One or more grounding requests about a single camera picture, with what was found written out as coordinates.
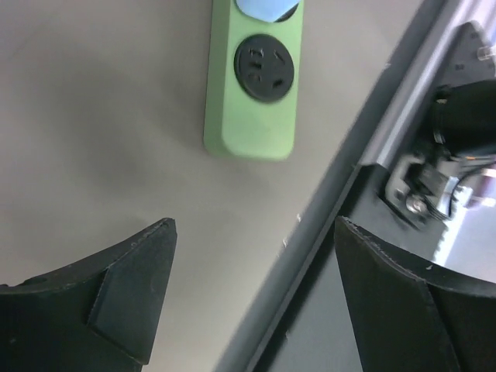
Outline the light blue plug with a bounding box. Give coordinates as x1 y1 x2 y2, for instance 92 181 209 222
235 0 300 23

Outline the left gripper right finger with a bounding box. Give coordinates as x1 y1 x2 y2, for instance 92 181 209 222
334 217 495 371

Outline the green power strip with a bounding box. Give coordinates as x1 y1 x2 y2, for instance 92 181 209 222
203 1 304 160

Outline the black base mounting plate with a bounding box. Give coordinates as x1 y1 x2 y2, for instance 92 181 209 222
254 22 495 371

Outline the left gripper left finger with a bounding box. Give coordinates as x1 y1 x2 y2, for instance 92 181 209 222
1 219 177 371

